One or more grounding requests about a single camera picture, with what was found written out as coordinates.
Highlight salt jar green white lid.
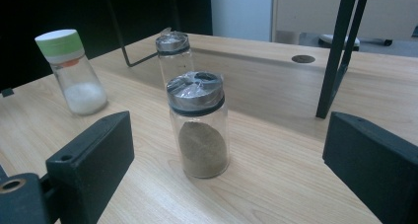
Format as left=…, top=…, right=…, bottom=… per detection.
left=34, top=29, right=108, bottom=116

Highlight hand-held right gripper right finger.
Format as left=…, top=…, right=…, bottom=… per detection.
left=322, top=111, right=418, bottom=224

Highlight glass jar brown powder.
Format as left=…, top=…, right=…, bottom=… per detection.
left=166, top=70, right=231, bottom=180

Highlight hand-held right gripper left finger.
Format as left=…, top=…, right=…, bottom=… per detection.
left=45, top=111, right=135, bottom=224

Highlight glass jar yellow granules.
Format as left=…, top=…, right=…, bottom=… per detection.
left=155, top=27, right=195, bottom=89

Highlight dark curtain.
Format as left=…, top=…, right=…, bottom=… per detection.
left=0, top=0, right=213, bottom=91

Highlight grey round floor base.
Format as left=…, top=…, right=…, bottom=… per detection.
left=317, top=34, right=361, bottom=51

